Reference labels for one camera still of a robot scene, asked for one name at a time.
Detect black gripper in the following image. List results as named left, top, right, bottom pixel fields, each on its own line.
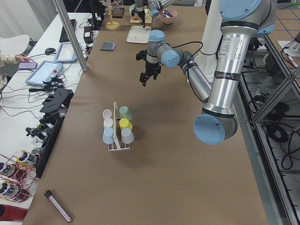
left=139, top=61, right=161, bottom=87
left=138, top=10, right=145, bottom=28

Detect cream rabbit tray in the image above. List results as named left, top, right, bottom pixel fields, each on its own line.
left=126, top=25, right=151, bottom=44

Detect green plastic cup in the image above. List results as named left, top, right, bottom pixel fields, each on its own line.
left=119, top=105, right=132, bottom=121

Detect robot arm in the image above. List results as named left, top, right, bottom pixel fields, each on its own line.
left=136, top=0, right=277, bottom=145
left=135, top=0, right=179, bottom=28

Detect yellow plastic cup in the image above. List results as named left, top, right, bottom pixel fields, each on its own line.
left=119, top=118, right=133, bottom=130

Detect pink plastic cup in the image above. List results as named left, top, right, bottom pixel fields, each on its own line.
left=102, top=109, right=113, bottom=120

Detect white plastic cup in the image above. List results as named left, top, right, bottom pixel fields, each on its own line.
left=103, top=118, right=114, bottom=129

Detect grey plastic cup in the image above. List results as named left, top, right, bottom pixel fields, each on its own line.
left=121, top=127, right=135, bottom=144

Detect blue plastic cup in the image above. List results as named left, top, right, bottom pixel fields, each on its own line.
left=102, top=127, right=114, bottom=144

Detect wooden cutting board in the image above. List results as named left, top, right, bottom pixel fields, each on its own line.
left=130, top=9, right=152, bottom=24

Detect stacked green bowls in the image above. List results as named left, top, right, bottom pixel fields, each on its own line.
left=129, top=4, right=140, bottom=20

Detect pink bowl with ice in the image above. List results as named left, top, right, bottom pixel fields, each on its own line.
left=159, top=9, right=178, bottom=25

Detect metal ice scoop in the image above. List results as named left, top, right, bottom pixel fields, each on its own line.
left=161, top=9, right=173, bottom=18

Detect wooden mug tree stand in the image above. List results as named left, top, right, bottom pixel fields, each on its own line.
left=99, top=0, right=120, bottom=30

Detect grey folded cloth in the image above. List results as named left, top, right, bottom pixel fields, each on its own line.
left=100, top=42, right=116, bottom=52

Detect black keyboard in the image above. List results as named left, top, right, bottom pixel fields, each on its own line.
left=59, top=19, right=77, bottom=43

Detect blue teach pendant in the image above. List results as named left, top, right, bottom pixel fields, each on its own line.
left=54, top=42, right=77, bottom=63
left=25, top=60, right=63, bottom=86

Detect black computer mouse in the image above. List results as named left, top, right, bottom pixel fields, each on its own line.
left=45, top=47, right=56, bottom=55

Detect seated person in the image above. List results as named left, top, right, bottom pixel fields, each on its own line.
left=0, top=34, right=35, bottom=92

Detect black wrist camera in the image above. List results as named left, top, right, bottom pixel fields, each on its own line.
left=135, top=50, right=147, bottom=61

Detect white wire cup rack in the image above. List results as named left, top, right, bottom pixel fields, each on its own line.
left=108, top=102, right=131, bottom=151

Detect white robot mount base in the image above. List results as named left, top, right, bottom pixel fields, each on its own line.
left=199, top=0, right=222, bottom=56

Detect aluminium frame post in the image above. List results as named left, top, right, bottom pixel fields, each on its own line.
left=53, top=0, right=88, bottom=72

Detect copper wire bottle basket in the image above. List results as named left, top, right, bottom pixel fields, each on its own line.
left=0, top=150, right=41, bottom=203

